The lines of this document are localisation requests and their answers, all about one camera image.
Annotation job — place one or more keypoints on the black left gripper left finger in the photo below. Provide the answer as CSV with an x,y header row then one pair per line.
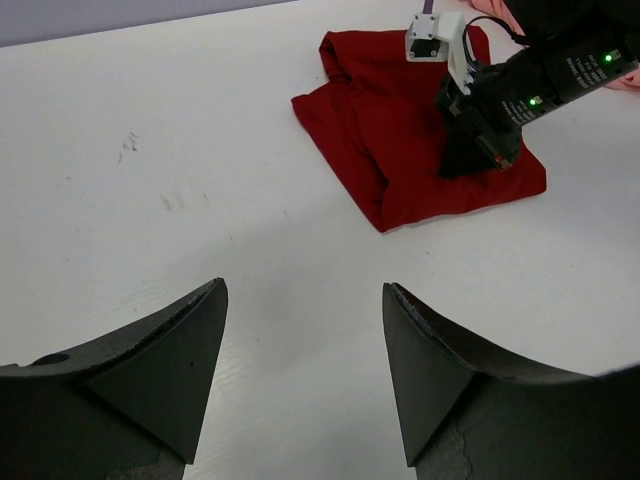
x,y
135,396

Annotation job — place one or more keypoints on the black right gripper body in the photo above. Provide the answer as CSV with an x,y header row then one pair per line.
x,y
540,79

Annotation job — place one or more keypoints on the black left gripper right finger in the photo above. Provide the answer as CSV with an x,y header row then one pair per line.
x,y
434,360

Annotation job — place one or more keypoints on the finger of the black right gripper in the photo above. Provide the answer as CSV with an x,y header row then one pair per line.
x,y
464,151

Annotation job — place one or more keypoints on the red t-shirt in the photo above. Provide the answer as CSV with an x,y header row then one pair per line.
x,y
377,126

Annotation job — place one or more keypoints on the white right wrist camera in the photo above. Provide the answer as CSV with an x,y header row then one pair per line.
x,y
440,37

